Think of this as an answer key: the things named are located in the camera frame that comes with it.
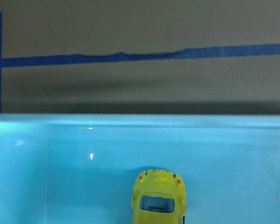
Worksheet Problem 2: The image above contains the yellow beetle toy car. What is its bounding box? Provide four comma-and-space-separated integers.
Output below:
131, 169, 187, 224

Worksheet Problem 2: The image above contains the light blue plastic bin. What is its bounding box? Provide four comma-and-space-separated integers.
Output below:
0, 114, 280, 224

